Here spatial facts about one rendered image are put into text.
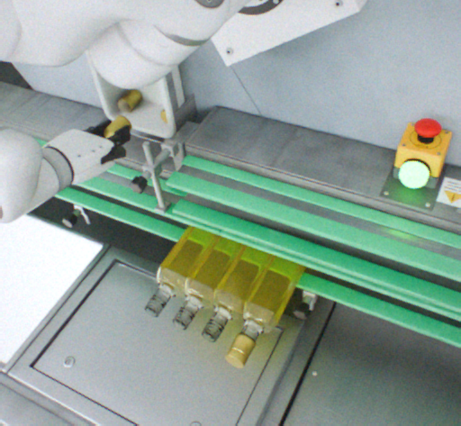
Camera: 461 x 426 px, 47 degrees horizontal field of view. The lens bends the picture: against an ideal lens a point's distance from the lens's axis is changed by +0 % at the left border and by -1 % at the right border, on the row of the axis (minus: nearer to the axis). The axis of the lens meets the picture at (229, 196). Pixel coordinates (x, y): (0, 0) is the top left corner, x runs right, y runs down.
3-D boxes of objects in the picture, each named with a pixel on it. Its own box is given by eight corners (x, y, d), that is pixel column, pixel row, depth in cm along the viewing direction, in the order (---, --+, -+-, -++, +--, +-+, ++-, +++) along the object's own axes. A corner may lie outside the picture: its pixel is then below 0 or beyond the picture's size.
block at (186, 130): (191, 154, 111) (174, 176, 107) (185, 119, 104) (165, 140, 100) (206, 158, 110) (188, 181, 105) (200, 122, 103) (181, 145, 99)
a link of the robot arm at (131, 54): (140, -6, 68) (57, 47, 58) (201, -72, 59) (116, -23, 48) (187, 54, 71) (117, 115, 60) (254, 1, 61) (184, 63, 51)
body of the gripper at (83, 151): (31, 180, 91) (76, 154, 100) (76, 198, 87) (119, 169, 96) (24, 141, 87) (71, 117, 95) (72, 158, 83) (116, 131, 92)
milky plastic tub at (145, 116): (130, 99, 118) (106, 122, 113) (103, 4, 102) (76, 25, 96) (197, 116, 111) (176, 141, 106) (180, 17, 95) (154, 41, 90)
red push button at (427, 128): (409, 145, 83) (411, 128, 81) (415, 130, 86) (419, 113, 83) (434, 151, 82) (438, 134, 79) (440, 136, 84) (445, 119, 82)
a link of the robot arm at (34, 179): (-42, 131, 72) (9, 154, 69) (17, 104, 80) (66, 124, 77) (-25, 217, 81) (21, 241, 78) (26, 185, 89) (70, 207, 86)
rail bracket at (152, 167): (176, 183, 108) (141, 226, 101) (160, 117, 96) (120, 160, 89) (188, 186, 107) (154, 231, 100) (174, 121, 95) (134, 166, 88)
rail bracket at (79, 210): (103, 197, 129) (67, 236, 121) (95, 176, 124) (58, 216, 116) (116, 202, 127) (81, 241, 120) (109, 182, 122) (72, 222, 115)
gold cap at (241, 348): (248, 333, 85) (235, 356, 83) (259, 347, 87) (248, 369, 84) (232, 332, 88) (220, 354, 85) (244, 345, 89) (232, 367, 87)
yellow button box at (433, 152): (403, 150, 92) (391, 178, 88) (410, 116, 87) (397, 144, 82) (445, 161, 89) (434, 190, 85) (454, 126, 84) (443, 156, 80)
